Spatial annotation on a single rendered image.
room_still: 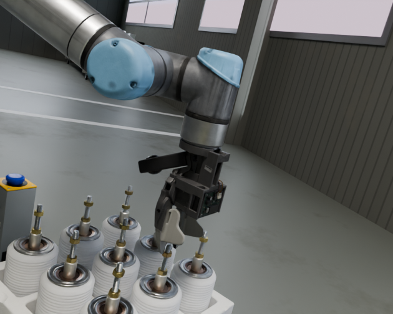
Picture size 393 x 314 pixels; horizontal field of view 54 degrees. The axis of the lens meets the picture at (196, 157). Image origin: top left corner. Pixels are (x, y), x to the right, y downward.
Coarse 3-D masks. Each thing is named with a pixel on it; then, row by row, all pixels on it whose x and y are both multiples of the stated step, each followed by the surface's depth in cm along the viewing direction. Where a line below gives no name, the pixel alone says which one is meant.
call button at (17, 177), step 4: (8, 176) 86; (12, 176) 87; (16, 176) 87; (20, 176) 88; (8, 180) 86; (12, 180) 85; (16, 180) 86; (20, 180) 86; (24, 180) 88; (16, 184) 86
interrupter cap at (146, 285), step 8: (144, 280) 73; (152, 280) 74; (168, 280) 75; (144, 288) 71; (152, 288) 72; (168, 288) 73; (176, 288) 73; (152, 296) 69; (160, 296) 70; (168, 296) 70
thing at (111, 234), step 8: (104, 224) 93; (104, 232) 92; (112, 232) 91; (128, 232) 92; (136, 232) 93; (104, 240) 92; (112, 240) 91; (128, 240) 92; (136, 240) 94; (104, 248) 93; (128, 248) 93
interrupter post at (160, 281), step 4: (156, 272) 72; (156, 276) 72; (160, 276) 71; (164, 276) 71; (156, 280) 72; (160, 280) 71; (164, 280) 72; (156, 284) 72; (160, 284) 71; (164, 284) 72; (156, 288) 72; (160, 288) 72
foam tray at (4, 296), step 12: (0, 264) 79; (0, 276) 78; (0, 288) 72; (0, 300) 70; (12, 300) 70; (24, 300) 71; (36, 300) 72; (216, 300) 85; (228, 300) 86; (0, 312) 70; (12, 312) 68; (24, 312) 68; (180, 312) 78; (204, 312) 80; (216, 312) 81; (228, 312) 85
